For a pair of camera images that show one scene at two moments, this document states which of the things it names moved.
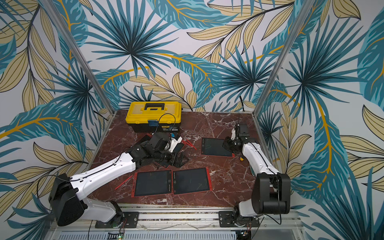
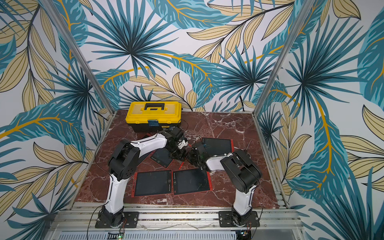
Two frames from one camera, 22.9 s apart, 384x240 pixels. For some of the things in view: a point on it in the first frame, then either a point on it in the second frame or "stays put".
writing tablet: x=191 y=181 stays put
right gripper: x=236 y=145 → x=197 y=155
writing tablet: x=152 y=183 stays put
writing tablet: x=213 y=147 stays put
